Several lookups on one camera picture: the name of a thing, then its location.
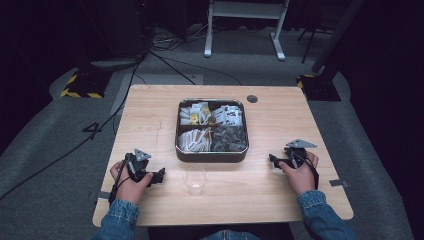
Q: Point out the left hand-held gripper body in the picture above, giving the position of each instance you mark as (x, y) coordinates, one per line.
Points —
(137, 170)

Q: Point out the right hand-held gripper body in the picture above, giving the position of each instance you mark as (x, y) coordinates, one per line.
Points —
(295, 156)

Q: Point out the clear plastic cup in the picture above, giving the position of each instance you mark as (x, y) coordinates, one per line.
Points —
(195, 181)

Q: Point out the pile of dark packets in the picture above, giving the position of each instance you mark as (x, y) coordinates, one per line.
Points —
(230, 138)

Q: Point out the dark square compartment box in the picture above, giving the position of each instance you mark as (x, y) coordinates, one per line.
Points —
(211, 157)

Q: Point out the pile of white printed packets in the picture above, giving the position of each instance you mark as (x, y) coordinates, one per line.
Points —
(228, 115)

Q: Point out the clear box lid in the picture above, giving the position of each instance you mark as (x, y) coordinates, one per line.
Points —
(211, 126)

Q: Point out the person's right hand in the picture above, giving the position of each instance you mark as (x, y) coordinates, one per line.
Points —
(303, 178)

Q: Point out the person's left hand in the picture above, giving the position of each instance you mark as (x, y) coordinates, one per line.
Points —
(128, 191)

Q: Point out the grey tape piece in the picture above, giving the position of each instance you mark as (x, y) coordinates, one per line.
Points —
(101, 195)
(338, 183)

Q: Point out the pile of white stick packets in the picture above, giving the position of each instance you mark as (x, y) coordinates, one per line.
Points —
(195, 140)

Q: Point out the dark round table grommet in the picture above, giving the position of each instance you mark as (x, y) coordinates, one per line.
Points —
(252, 98)

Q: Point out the pile of white yellow packets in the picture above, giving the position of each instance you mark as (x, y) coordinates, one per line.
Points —
(193, 115)

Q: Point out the black stand yellow striped base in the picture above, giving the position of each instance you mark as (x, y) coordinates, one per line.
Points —
(321, 88)
(86, 85)

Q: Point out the person's legs in jeans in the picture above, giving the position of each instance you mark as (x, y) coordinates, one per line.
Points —
(230, 235)

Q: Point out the black tripod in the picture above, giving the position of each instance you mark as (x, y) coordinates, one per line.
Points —
(311, 40)

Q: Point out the white metal stand frame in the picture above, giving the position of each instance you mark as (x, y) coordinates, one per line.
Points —
(245, 10)

